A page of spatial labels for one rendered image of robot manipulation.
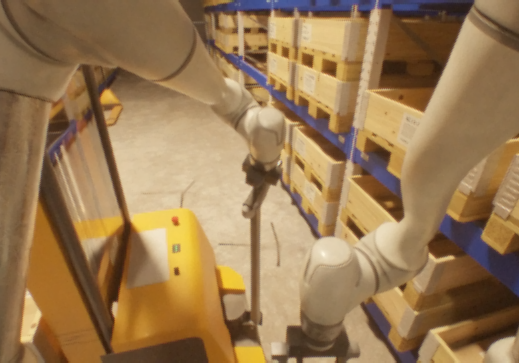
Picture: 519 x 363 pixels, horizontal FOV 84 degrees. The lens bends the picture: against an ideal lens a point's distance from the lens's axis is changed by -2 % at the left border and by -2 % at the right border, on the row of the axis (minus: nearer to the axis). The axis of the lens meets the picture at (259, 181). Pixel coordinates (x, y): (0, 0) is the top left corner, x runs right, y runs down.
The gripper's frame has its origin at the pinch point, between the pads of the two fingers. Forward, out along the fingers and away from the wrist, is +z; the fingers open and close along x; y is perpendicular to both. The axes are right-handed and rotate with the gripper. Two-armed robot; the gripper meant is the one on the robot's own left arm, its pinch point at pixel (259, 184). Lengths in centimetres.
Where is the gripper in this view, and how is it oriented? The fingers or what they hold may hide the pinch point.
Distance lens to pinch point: 109.2
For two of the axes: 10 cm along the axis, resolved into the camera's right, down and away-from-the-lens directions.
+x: -9.0, -4.1, 1.4
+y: 4.3, -7.9, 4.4
